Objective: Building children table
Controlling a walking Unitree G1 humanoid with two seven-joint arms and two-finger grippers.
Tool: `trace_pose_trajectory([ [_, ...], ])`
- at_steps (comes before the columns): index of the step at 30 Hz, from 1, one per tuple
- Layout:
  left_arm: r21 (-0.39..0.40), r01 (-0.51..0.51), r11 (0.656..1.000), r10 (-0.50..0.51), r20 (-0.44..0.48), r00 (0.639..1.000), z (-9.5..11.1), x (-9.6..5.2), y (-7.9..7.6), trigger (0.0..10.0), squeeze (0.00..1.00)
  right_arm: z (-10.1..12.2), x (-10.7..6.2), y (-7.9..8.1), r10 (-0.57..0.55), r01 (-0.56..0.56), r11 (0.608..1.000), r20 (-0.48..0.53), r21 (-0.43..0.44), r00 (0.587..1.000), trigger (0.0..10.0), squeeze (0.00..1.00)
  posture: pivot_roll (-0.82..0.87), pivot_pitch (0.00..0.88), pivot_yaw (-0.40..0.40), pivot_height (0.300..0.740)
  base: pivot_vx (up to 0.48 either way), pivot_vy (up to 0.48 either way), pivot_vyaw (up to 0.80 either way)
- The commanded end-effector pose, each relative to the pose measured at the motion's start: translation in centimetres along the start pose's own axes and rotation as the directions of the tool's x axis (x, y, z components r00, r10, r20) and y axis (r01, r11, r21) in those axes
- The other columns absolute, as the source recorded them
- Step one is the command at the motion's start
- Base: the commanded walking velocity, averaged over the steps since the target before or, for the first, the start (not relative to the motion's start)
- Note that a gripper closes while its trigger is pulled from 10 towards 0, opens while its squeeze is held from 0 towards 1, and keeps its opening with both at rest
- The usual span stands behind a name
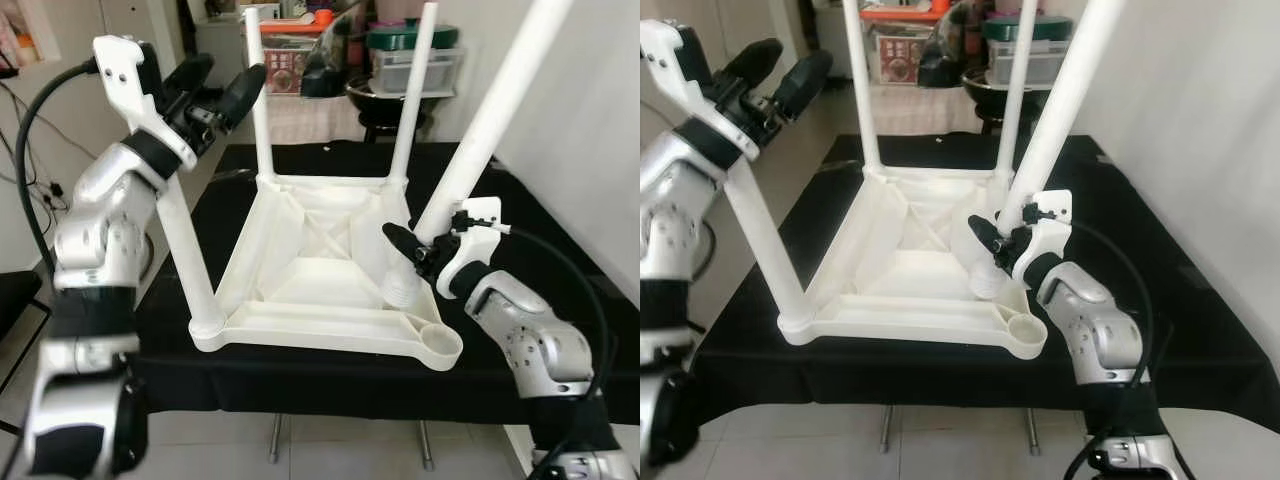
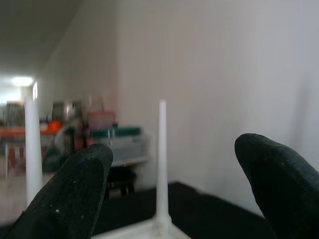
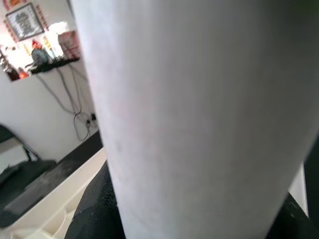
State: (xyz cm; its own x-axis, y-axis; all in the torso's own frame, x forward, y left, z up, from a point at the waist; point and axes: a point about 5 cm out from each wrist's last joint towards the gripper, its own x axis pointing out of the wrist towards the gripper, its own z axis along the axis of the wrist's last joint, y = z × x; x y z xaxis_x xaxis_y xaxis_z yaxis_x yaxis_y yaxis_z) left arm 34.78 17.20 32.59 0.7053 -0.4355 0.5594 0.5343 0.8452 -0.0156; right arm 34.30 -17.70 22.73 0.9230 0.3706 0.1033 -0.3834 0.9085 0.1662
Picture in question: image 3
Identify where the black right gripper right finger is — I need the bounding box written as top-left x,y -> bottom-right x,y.
266,191 -> 319,239

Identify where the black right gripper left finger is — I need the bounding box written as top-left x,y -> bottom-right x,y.
64,159 -> 127,239

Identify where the white plastic children table top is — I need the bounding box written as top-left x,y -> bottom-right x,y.
0,146 -> 108,239

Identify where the white plastic table leg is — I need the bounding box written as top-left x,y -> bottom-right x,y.
68,0 -> 319,239

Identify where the black tablecloth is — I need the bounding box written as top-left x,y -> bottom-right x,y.
0,129 -> 104,229

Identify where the black chair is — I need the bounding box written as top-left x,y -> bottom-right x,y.
0,123 -> 57,192

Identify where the teal round object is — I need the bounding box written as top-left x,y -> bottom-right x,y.
31,48 -> 49,65

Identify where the pink patterned box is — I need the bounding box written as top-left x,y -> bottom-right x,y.
58,29 -> 82,59

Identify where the black charger with cable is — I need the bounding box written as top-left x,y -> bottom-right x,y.
84,112 -> 98,127

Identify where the black wall cable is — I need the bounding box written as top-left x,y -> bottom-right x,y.
36,66 -> 84,141

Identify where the framed wall picture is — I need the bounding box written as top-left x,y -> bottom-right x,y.
5,2 -> 45,42

